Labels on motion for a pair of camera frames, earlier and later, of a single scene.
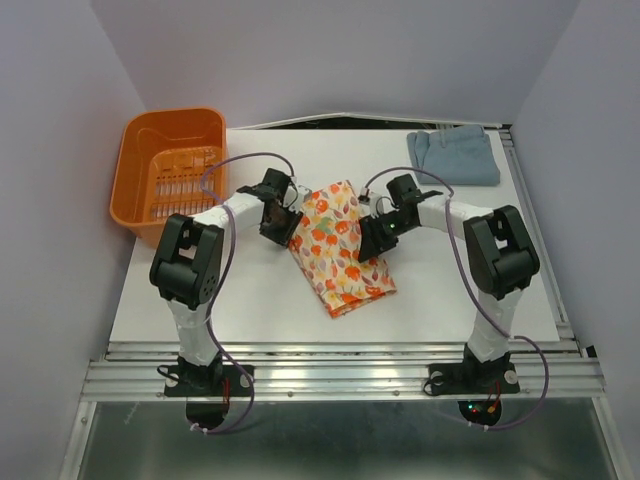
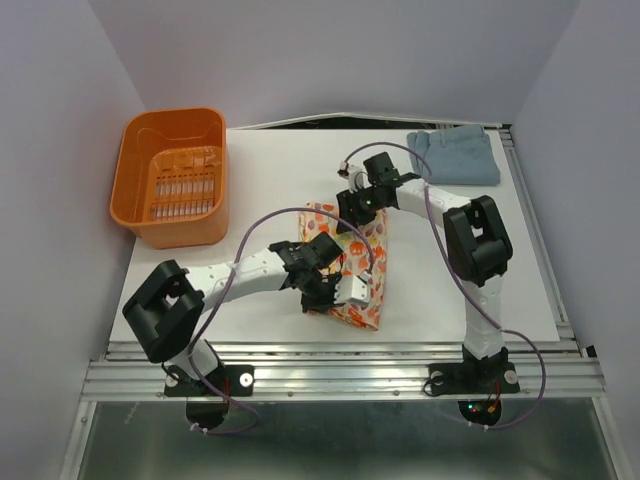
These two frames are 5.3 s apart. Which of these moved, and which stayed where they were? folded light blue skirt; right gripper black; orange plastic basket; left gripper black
Moved: left gripper black; right gripper black
Stayed: orange plastic basket; folded light blue skirt
